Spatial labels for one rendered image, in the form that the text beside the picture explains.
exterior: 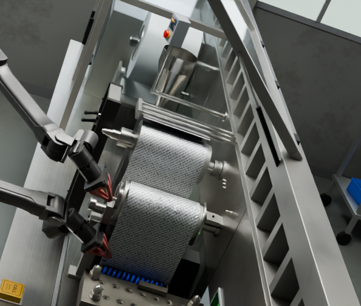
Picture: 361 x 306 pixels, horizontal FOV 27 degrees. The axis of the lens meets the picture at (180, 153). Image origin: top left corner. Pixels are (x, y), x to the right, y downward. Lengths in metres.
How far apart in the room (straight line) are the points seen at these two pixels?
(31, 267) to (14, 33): 3.32
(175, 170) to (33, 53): 3.33
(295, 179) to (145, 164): 0.68
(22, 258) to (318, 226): 1.12
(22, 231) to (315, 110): 3.92
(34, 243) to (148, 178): 0.45
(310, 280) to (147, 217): 0.80
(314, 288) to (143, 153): 1.03
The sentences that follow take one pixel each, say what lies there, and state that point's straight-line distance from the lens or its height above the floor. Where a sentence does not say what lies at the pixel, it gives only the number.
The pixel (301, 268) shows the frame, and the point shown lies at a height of 1.60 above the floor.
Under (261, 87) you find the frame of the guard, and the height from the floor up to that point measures 1.82.
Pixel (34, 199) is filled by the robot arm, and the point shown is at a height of 1.22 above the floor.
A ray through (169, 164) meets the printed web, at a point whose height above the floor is 1.33.
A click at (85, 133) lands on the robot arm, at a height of 1.40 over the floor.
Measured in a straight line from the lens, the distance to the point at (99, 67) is 3.25.
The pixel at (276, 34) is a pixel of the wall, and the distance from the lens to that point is 5.90.
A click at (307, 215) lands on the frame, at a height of 1.65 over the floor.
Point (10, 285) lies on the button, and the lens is 2.43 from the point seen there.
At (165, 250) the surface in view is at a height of 1.16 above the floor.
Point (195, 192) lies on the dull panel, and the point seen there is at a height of 1.10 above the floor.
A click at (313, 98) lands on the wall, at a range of 6.21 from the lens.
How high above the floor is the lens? 2.43
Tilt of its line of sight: 25 degrees down
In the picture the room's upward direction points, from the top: 24 degrees clockwise
